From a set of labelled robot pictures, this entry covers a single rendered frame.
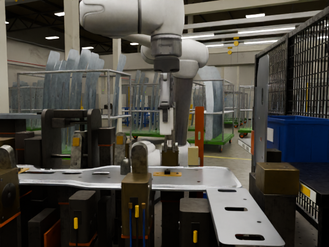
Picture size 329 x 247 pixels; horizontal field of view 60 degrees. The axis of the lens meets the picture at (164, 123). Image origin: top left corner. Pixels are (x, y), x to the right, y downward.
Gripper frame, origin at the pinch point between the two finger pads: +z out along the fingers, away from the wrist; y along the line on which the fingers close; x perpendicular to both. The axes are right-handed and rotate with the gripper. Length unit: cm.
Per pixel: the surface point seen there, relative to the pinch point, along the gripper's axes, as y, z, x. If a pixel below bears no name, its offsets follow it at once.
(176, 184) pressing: 9.8, 13.8, 3.0
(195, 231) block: 23.9, 19.8, 7.3
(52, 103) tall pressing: -457, -8, -254
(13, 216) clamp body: 16.5, 20.6, -37.8
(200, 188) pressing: 11.8, 14.3, 9.2
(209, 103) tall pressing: -637, -2, 66
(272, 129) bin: -17.1, 2.1, 35.5
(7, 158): 15.4, 6.1, -39.3
